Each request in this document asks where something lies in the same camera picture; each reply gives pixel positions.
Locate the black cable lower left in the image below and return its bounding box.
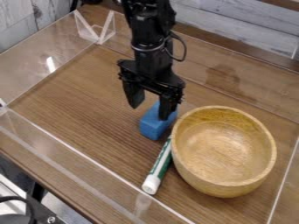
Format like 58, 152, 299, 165
0, 195, 37, 224

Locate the white green marker pen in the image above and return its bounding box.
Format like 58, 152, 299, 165
142, 138, 173, 195

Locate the clear acrylic tray wall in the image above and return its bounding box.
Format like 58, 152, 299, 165
0, 7, 299, 224

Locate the blue block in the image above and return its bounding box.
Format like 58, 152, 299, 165
139, 101, 178, 140

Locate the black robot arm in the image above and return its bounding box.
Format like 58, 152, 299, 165
118, 0, 187, 121

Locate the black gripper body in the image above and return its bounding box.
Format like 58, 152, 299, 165
117, 40, 187, 105

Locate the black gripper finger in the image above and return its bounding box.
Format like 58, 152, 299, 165
159, 94, 178, 121
123, 80, 146, 109

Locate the brown wooden bowl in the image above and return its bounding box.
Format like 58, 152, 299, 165
173, 105, 278, 198

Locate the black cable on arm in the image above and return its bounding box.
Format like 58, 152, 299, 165
165, 31, 189, 63

